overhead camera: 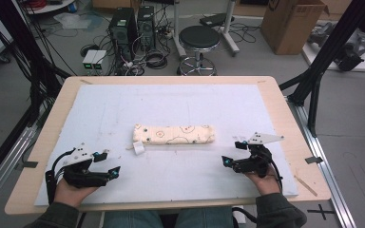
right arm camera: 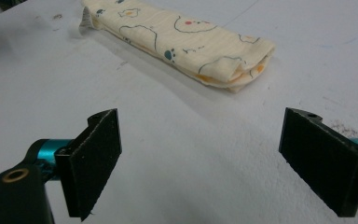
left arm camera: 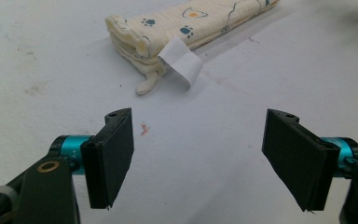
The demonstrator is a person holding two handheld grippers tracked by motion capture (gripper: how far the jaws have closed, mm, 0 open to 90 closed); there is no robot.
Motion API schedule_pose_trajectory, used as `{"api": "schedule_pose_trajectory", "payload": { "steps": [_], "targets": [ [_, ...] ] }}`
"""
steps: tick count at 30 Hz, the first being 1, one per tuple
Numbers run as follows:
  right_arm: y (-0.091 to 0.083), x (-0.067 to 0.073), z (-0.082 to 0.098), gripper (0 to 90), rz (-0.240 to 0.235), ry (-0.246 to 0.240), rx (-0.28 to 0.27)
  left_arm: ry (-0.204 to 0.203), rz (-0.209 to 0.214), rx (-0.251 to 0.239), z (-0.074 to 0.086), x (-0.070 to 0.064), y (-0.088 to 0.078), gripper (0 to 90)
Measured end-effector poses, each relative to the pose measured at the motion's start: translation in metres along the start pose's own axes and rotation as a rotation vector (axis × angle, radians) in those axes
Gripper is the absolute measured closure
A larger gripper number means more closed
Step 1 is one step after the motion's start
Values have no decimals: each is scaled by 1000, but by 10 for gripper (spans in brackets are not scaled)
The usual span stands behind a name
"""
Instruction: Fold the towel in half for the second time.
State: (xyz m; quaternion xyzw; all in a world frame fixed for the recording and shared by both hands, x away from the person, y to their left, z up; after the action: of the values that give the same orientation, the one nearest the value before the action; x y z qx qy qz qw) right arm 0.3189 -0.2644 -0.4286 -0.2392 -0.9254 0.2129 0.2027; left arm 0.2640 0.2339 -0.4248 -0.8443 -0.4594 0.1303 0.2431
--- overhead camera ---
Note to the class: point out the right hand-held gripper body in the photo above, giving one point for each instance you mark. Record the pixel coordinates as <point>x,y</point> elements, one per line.
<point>253,164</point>

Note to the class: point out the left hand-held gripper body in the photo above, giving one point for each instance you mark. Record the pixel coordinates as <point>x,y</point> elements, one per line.
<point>82,177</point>

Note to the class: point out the cream patterned cloth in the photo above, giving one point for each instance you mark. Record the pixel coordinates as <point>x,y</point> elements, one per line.
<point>174,134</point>

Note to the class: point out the person's left hand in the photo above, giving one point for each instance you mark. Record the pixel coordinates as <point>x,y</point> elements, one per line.
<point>71,195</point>

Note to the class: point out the person's right hand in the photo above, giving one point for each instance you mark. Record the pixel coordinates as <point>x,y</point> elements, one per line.
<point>267,185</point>

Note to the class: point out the person's left leg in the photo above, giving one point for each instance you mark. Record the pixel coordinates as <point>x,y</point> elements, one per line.
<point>133,220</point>

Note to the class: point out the person's leg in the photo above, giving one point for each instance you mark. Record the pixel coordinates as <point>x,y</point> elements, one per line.
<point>204,218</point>
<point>133,220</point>

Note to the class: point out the black tape piece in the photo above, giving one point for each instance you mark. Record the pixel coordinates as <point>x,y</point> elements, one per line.
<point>30,164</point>
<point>313,160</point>

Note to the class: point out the thin wooden stick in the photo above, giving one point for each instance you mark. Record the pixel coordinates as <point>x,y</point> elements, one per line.
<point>305,186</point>

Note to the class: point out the person's right leg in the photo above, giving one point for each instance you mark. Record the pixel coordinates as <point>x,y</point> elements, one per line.
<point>204,218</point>

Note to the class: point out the white foam mat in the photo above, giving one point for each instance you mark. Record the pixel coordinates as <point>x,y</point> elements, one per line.
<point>187,104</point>

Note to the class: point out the white power supply box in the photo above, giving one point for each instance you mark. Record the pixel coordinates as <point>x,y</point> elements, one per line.
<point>99,60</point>
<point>88,59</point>

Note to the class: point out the black round stool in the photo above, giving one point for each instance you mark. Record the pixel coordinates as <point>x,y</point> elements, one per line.
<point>199,37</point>

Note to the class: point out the white desk leg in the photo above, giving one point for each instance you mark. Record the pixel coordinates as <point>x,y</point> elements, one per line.
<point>177,28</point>
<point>229,28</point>

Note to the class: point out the large black computer tower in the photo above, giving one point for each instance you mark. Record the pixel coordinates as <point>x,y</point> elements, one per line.
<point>122,31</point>

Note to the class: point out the brown cardboard box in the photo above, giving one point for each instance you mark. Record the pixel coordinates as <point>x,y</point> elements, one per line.
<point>290,27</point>

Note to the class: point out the black flat pad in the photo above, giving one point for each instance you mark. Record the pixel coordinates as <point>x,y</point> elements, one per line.
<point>215,19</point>

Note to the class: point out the grey device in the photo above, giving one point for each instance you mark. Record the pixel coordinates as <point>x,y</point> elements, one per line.
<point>320,33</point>

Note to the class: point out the clear plastic sheet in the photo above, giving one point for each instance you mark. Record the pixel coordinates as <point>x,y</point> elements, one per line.
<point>76,21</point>

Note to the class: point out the slim black computer tower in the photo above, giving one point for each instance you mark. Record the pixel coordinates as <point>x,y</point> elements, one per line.
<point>146,27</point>

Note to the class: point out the black device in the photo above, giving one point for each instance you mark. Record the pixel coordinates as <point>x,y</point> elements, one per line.
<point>348,58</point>

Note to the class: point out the white round table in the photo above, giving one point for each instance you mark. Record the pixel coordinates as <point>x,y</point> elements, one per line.
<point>53,8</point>

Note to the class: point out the aluminium rail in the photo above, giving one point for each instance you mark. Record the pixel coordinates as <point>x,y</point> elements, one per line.
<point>3,167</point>
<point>324,171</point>

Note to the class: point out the black metal frame stand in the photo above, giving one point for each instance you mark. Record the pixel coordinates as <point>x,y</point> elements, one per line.
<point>329,47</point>
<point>19,38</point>

